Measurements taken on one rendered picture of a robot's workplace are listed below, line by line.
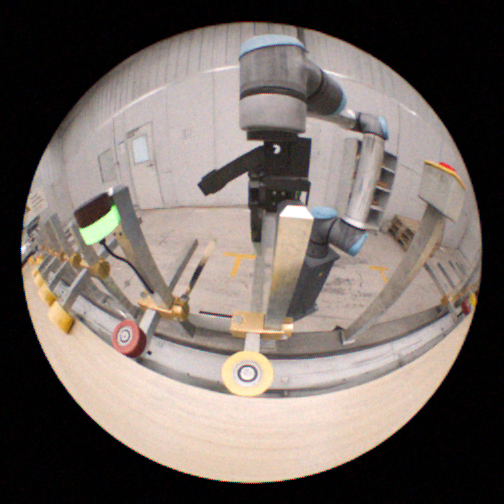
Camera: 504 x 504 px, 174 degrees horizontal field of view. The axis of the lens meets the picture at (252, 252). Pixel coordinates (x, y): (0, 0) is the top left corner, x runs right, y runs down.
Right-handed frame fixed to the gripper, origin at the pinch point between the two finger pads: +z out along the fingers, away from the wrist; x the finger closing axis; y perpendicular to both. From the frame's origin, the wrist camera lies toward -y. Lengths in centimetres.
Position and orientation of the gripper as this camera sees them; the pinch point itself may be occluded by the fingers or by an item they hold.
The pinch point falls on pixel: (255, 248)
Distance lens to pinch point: 29.4
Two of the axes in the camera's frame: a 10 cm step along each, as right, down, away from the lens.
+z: 0.0, 7.8, 6.2
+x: 0.9, -6.2, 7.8
